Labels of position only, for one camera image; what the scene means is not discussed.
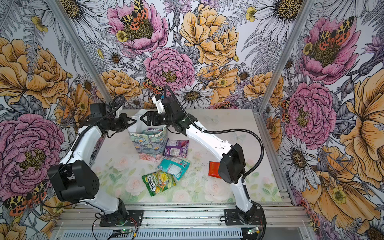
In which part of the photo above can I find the teal snack packet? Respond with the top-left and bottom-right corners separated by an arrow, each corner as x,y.
158,157 -> 190,181

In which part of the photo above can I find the green red snack packet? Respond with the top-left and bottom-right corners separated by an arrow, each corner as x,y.
142,129 -> 163,136

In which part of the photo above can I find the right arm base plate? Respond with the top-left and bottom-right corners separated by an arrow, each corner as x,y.
224,209 -> 267,226

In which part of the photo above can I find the right aluminium corner post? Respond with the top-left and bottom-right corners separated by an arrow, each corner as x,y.
257,0 -> 316,115

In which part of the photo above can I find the left black cable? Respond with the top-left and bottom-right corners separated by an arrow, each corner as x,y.
40,94 -> 127,209

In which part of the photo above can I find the aluminium corner post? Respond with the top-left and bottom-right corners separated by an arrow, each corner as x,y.
257,0 -> 316,115
47,1 -> 112,102

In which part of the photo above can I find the green Fox's candy packet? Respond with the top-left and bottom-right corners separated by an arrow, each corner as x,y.
142,170 -> 176,197

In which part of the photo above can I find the purple snack packet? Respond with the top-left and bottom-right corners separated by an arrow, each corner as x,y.
163,139 -> 189,159

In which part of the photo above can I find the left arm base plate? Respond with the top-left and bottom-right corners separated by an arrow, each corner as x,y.
100,210 -> 144,227

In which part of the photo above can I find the right black corrugated cable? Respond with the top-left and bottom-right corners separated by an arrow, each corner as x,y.
163,84 -> 265,240

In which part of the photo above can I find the aluminium rail frame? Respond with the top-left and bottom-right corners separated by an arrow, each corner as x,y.
52,203 -> 316,240

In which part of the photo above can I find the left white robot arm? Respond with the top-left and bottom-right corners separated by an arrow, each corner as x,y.
48,114 -> 137,226

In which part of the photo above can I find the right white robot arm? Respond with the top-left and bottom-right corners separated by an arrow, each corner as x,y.
140,96 -> 265,225

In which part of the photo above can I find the floral paper gift bag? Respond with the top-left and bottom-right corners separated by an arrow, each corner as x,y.
128,110 -> 168,163

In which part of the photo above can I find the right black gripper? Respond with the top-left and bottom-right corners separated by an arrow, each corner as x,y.
141,109 -> 176,125

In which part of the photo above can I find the left aluminium corner post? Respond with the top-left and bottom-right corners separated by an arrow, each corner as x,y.
47,1 -> 112,102

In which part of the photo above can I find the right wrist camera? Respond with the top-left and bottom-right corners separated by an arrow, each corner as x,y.
152,94 -> 166,114

